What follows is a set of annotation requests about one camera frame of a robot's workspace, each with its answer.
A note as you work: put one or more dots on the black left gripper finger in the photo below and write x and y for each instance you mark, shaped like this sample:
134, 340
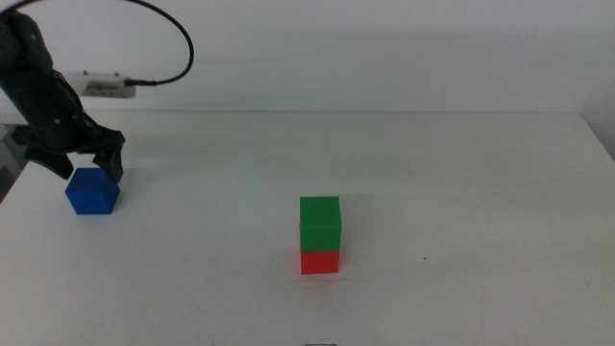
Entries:
113, 161
53, 164

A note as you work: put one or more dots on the blue cube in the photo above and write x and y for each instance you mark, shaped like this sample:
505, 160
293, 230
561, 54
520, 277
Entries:
91, 197

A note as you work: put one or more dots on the green cube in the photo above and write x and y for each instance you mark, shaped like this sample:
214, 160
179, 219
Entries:
320, 223

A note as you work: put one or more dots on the red cube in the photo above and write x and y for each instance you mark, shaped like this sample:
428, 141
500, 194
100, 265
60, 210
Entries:
319, 263

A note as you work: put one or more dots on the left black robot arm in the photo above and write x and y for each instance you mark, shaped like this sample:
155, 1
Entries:
21, 57

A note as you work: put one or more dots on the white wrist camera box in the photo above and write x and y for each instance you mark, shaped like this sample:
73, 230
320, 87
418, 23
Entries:
103, 86

